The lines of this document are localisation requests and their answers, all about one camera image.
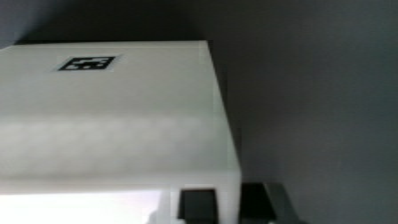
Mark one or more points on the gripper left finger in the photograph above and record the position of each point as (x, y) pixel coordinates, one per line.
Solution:
(198, 207)

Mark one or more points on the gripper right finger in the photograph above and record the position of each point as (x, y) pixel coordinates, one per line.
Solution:
(265, 205)

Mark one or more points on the white drawer cabinet box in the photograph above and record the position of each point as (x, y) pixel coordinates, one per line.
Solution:
(114, 133)

